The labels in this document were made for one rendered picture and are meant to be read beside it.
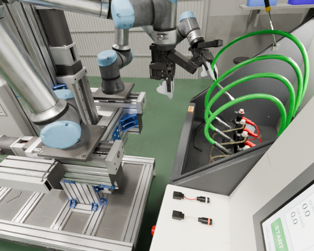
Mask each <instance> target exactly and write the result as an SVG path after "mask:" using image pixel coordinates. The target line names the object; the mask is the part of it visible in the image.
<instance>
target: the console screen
mask: <svg viewBox="0 0 314 251"><path fill-rule="evenodd" d="M252 217H253V225H254V233H255V241H256V248H257V251H314V162H313V163H312V164H311V165H310V166H309V167H308V168H306V169H305V170H304V171H303V172H302V173H301V174H300V175H298V176H297V177H296V178H295V179H294V180H293V181H292V182H290V183H289V184H288V185H287V186H286V187H285V188H284V189H282V190H281V191H280V192H279V193H278V194H277V195H276V196H274V197H273V198H272V199H271V200H270V201H269V202H268V203H266V204H265V205H264V206H263V207H262V208H261V209H260V210H258V211H257V212H256V213H255V214H254V215H253V216H252Z"/></svg>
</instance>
